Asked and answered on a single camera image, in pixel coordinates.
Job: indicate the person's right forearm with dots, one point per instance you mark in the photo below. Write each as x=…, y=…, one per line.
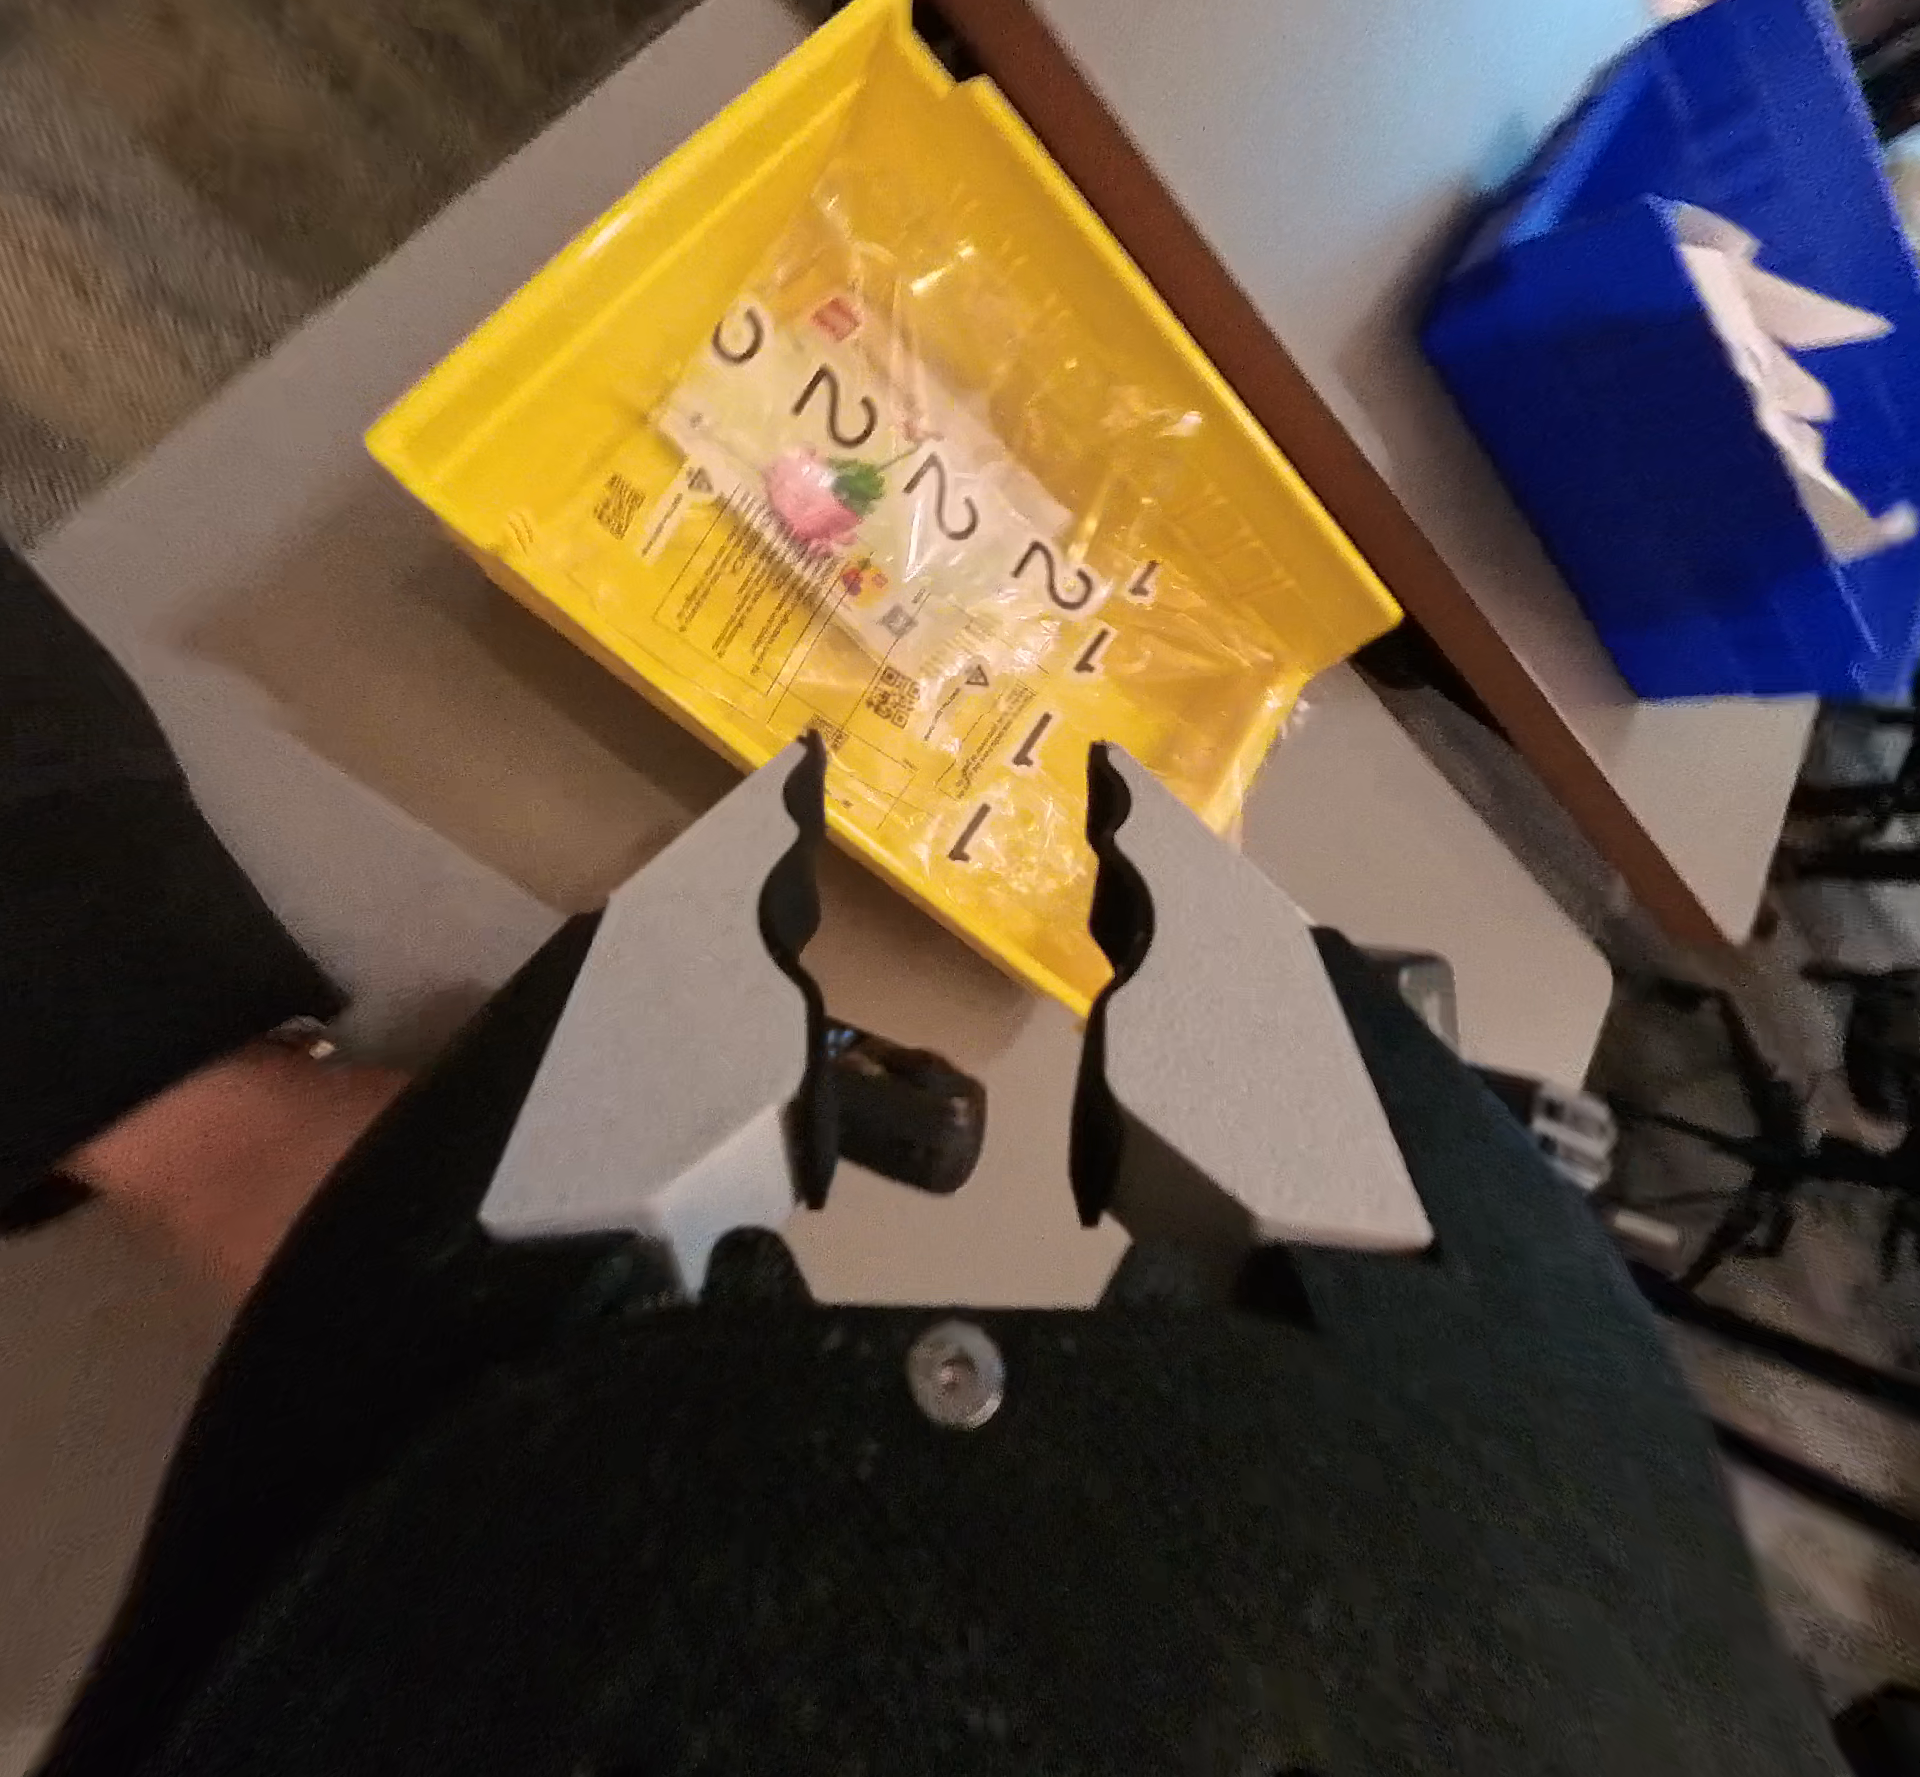
x=225, y=1146

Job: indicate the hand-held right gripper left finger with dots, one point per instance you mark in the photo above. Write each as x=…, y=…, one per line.
x=646, y=1057

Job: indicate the black tripod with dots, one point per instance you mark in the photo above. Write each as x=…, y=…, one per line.
x=1770, y=1146

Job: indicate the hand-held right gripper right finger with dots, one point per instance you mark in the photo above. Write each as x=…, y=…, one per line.
x=1259, y=1071

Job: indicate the yellow storage bins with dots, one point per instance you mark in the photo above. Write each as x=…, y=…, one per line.
x=496, y=457

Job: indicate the black adapter box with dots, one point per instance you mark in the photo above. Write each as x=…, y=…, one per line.
x=1568, y=1132

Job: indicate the grey desk with wood edge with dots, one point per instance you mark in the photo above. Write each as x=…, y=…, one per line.
x=1276, y=37

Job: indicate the toy instruction booklet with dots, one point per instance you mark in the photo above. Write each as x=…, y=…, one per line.
x=781, y=425

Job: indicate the blue storage bin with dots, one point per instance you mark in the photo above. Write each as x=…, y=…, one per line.
x=1620, y=457

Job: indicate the clear flat plastic bag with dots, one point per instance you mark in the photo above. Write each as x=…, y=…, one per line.
x=990, y=696

